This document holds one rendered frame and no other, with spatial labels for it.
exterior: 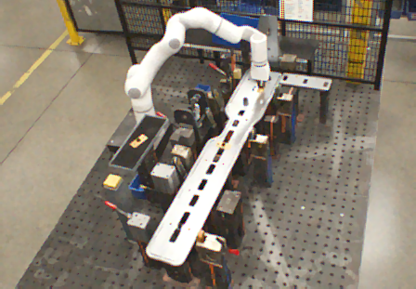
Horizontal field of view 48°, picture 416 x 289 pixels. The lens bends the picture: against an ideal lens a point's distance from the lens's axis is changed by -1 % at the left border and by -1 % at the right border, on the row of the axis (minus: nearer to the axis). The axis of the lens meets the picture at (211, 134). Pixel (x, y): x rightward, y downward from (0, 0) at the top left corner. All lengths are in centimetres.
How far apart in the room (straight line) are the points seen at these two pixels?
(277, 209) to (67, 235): 113
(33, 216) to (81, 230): 122
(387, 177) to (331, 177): 104
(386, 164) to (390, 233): 62
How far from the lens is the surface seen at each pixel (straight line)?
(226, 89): 281
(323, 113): 292
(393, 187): 362
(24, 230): 382
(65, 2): 542
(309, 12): 303
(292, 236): 245
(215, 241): 202
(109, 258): 253
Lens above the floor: 274
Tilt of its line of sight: 43 degrees down
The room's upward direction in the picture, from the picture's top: 10 degrees counter-clockwise
